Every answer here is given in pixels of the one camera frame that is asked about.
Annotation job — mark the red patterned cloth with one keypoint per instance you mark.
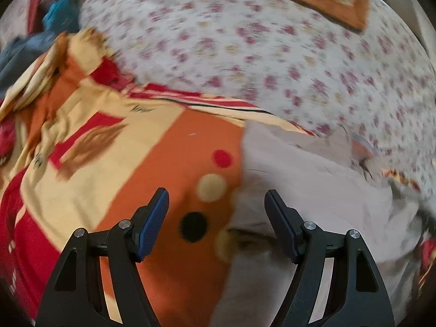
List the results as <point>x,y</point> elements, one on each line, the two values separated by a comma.
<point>35,10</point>

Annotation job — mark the dark blue-grey cloth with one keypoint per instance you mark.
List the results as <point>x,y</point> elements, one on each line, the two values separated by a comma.
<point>17,61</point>

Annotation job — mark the floral bed sheet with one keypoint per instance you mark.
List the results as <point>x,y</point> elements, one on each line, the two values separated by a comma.
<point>238,58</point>

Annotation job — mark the orange yellow red printed blanket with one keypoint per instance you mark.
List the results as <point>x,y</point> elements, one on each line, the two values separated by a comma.
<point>136,143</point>

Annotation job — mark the grey garment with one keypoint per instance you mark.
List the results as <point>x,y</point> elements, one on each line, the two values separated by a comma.
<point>323,194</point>

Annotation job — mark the teal cloth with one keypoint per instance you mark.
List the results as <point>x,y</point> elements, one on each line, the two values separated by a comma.
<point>61,13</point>

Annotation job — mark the orange checkered cushion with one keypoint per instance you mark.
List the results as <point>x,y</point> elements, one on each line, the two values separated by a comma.
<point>340,3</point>

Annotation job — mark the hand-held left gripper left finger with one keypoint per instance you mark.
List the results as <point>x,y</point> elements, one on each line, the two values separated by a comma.
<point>155,224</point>

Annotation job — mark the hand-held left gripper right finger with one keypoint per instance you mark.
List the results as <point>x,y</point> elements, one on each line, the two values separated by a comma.
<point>282,224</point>

